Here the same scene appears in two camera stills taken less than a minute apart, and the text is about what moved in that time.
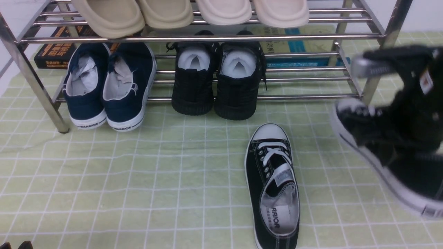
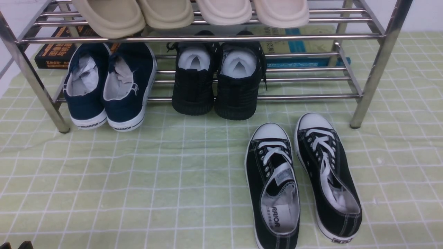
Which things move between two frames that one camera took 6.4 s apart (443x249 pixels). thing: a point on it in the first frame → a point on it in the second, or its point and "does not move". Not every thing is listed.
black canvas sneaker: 272,188 does not move
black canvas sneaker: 404,139 → 335,193
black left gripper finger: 6,245 does not move
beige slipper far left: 111,19 does not move
